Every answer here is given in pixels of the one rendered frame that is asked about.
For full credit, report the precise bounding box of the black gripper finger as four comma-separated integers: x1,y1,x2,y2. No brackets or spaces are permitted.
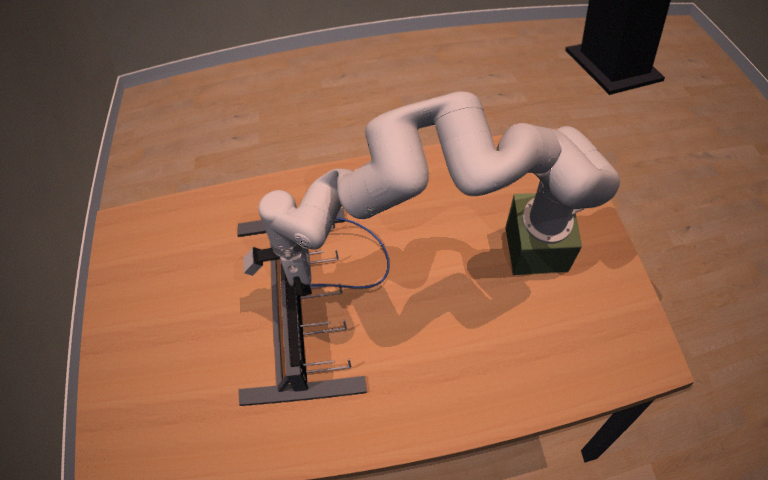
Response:
294,277,312,296

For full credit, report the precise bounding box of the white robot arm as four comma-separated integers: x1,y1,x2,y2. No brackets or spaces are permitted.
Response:
243,91,620,276

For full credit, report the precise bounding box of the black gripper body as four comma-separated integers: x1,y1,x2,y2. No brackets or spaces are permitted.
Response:
274,248,311,287

